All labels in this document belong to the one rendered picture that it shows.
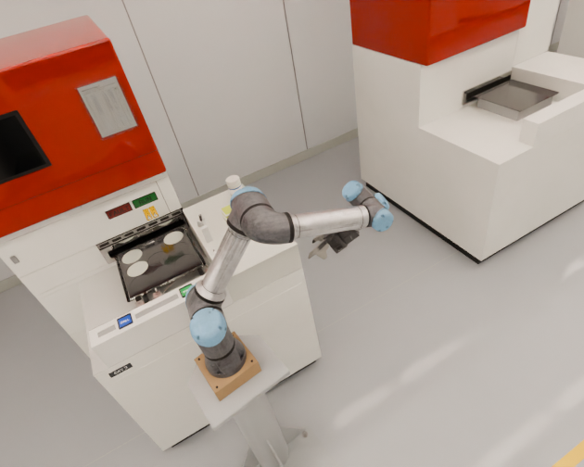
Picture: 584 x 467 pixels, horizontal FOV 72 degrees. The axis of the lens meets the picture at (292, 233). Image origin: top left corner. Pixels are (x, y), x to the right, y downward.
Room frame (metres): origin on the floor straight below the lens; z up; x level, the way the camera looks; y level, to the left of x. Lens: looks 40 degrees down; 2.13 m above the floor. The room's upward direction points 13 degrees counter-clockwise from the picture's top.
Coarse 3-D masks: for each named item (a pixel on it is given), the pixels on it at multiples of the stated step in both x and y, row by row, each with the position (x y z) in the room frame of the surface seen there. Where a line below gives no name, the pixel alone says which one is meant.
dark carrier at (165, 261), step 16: (160, 240) 1.64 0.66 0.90; (144, 256) 1.54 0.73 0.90; (160, 256) 1.52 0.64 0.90; (176, 256) 1.49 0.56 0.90; (192, 256) 1.46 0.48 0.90; (144, 272) 1.42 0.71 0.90; (160, 272) 1.40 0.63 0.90; (176, 272) 1.37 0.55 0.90; (128, 288) 1.34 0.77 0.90; (144, 288) 1.32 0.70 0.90
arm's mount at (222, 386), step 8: (248, 352) 0.88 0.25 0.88; (200, 360) 0.89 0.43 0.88; (248, 360) 0.85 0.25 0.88; (256, 360) 0.84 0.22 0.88; (200, 368) 0.86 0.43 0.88; (248, 368) 0.82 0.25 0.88; (256, 368) 0.83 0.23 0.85; (208, 376) 0.82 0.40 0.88; (232, 376) 0.80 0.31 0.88; (240, 376) 0.80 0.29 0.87; (248, 376) 0.81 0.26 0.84; (216, 384) 0.79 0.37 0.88; (224, 384) 0.78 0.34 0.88; (232, 384) 0.78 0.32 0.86; (240, 384) 0.79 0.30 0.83; (216, 392) 0.75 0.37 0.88; (224, 392) 0.76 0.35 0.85
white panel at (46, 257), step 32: (128, 192) 1.71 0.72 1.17; (160, 192) 1.75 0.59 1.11; (64, 224) 1.60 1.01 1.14; (96, 224) 1.64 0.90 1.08; (128, 224) 1.68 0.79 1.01; (0, 256) 1.49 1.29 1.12; (32, 256) 1.53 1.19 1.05; (64, 256) 1.57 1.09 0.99; (96, 256) 1.61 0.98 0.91; (32, 288) 1.50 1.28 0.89
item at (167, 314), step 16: (176, 288) 1.21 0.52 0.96; (144, 304) 1.16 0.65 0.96; (160, 304) 1.14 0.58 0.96; (176, 304) 1.12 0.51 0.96; (224, 304) 1.18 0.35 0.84; (112, 320) 1.11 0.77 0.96; (144, 320) 1.08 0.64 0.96; (160, 320) 1.09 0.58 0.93; (176, 320) 1.11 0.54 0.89; (96, 336) 1.05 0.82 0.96; (112, 336) 1.03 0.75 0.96; (128, 336) 1.04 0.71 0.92; (144, 336) 1.06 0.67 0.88; (160, 336) 1.08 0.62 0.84; (96, 352) 1.00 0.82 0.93; (112, 352) 1.01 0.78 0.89; (128, 352) 1.03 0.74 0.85
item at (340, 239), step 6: (324, 234) 1.18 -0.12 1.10; (336, 234) 1.14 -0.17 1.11; (342, 234) 1.16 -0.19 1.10; (348, 234) 1.15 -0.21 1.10; (354, 234) 1.14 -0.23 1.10; (336, 240) 1.14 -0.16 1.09; (342, 240) 1.14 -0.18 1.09; (348, 240) 1.14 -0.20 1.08; (336, 246) 1.13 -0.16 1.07; (342, 246) 1.13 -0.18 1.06; (336, 252) 1.12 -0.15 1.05
